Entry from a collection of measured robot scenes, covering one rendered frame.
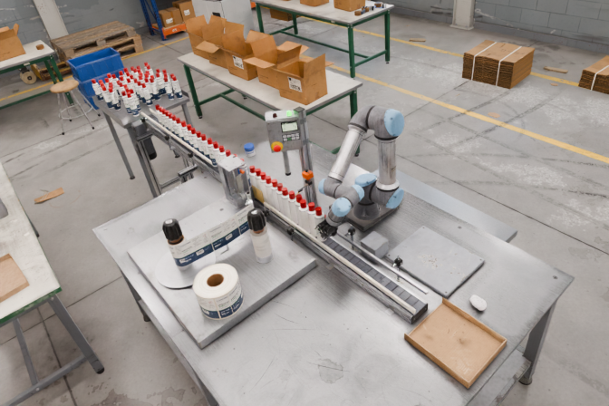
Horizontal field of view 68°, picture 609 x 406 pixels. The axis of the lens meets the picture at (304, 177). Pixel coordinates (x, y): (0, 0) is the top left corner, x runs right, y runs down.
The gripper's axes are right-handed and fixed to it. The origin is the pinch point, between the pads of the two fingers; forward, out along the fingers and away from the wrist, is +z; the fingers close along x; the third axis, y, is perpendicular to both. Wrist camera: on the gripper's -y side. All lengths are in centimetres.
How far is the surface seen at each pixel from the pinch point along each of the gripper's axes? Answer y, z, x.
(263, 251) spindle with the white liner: 30.4, 3.8, -11.1
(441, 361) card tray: 13, -34, 72
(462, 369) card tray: 8, -34, 80
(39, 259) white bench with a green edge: 117, 71, -95
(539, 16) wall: -536, 128, -105
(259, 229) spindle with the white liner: 29.6, -7.9, -18.1
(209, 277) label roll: 60, -2, -13
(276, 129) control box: -2, -27, -52
